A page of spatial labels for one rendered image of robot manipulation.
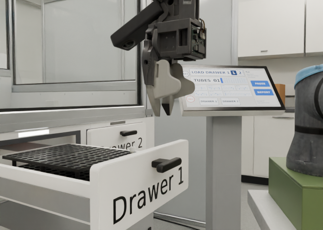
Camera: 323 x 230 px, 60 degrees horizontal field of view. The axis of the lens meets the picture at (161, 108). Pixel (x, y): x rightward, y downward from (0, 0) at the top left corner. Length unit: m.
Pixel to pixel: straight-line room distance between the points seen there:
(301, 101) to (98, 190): 0.48
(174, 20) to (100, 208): 0.29
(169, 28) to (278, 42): 3.37
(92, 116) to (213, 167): 0.82
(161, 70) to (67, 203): 0.25
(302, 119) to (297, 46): 3.10
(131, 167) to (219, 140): 1.07
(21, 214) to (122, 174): 0.37
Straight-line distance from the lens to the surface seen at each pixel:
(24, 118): 0.71
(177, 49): 0.44
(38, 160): 0.60
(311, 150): 0.68
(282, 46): 3.78
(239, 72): 1.58
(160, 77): 0.46
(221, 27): 2.23
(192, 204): 2.40
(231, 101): 1.42
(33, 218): 0.78
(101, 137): 0.87
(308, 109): 0.68
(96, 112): 0.87
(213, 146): 1.48
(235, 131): 1.52
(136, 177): 0.47
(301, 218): 0.63
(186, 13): 0.47
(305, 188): 0.61
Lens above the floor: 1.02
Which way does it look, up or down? 2 degrees down
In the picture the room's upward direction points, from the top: straight up
